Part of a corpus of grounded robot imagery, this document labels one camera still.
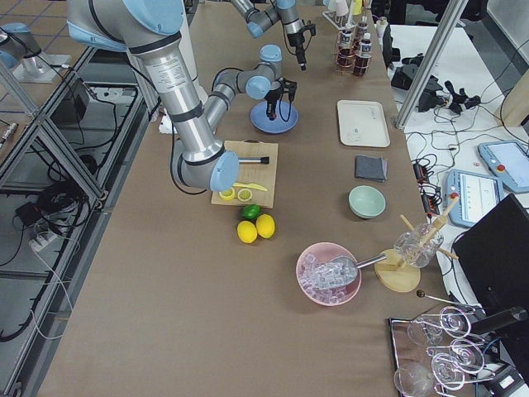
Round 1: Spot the lemon half upper slice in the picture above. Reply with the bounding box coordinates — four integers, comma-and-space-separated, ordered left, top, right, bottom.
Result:
218, 187, 236, 201

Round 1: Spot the mint green bowl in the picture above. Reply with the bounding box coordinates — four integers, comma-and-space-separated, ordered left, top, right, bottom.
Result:
348, 185, 386, 219

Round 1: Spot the wooden cutting board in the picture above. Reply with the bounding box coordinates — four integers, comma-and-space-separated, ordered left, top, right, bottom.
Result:
211, 141, 279, 208

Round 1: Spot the cream rabbit tray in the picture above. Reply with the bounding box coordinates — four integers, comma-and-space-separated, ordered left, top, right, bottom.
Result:
336, 99, 390, 148

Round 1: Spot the whole yellow lemon upper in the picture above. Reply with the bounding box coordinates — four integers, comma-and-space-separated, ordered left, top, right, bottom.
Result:
255, 214, 276, 238

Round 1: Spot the whole yellow lemon lower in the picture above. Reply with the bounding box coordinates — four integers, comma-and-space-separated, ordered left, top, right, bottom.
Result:
236, 220, 258, 244

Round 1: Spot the dark drink bottle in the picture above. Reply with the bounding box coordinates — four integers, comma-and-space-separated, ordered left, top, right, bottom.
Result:
355, 16, 369, 41
336, 24, 355, 72
353, 32, 372, 76

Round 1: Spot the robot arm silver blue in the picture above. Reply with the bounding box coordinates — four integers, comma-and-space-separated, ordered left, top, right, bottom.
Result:
67, 1, 282, 192
230, 0, 317, 71

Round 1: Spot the lemon half lower slice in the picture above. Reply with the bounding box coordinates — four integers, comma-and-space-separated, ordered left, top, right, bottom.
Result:
236, 188, 253, 203

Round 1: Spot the dark drink bottle top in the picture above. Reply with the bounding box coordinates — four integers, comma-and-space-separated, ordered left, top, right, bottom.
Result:
353, 32, 372, 76

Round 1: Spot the blue teach pendant far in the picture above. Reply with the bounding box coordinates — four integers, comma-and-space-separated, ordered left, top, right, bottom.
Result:
478, 140, 528, 194

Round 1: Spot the yellow plastic knife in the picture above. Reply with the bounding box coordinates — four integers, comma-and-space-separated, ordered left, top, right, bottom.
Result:
232, 182, 269, 192

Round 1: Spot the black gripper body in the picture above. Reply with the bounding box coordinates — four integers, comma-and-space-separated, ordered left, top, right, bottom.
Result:
287, 19, 317, 71
264, 78, 297, 121

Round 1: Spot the dark drink bottle bottom right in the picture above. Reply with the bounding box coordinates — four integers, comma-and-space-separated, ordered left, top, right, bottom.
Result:
355, 16, 369, 41

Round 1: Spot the spiral wire glass rack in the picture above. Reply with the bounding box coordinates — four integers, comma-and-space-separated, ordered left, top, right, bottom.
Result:
388, 305, 496, 396

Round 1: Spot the blue teach pendant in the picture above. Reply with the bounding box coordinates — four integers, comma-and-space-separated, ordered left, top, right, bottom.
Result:
478, 140, 528, 194
446, 169, 504, 227

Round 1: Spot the whole yellow lemon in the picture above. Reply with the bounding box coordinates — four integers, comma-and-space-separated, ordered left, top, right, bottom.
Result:
236, 220, 258, 244
255, 214, 276, 238

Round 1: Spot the lemon half slice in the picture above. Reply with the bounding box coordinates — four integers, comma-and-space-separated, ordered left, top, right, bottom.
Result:
236, 188, 253, 203
218, 187, 236, 201

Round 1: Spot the green lime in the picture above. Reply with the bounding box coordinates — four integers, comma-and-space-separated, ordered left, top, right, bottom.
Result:
241, 203, 261, 221

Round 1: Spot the black laptop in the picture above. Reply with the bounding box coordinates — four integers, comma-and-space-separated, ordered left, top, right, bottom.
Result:
454, 194, 528, 313

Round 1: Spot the wooden glass drying stand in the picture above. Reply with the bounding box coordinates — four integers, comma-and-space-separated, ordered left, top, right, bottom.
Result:
374, 194, 460, 293

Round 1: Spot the aluminium frame post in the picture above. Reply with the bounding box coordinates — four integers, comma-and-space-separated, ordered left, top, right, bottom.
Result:
395, 0, 468, 131

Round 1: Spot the blue teach pendant near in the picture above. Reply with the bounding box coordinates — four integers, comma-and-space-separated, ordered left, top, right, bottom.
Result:
446, 169, 504, 227

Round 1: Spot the clear glass mug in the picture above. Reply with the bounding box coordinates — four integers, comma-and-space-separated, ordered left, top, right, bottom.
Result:
393, 223, 444, 268

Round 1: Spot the metal ice scoop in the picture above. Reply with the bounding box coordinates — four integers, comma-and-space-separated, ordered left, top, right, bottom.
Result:
314, 253, 387, 289

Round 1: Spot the steel muddler black tip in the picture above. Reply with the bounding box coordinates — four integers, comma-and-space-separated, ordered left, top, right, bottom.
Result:
239, 156, 269, 165

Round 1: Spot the blue plate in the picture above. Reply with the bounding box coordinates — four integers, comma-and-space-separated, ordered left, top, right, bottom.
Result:
250, 101, 299, 134

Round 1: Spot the copper wire bottle rack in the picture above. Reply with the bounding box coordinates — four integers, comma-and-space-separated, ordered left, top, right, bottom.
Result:
335, 30, 372, 77

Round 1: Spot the grey folded cloth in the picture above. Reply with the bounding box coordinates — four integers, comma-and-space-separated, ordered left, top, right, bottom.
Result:
355, 155, 388, 182

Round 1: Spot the dark drink bottle bottom left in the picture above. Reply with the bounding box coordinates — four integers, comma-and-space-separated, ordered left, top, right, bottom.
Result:
336, 24, 355, 72

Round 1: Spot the pink bowl of ice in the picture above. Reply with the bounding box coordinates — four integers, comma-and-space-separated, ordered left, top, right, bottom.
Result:
295, 242, 362, 306

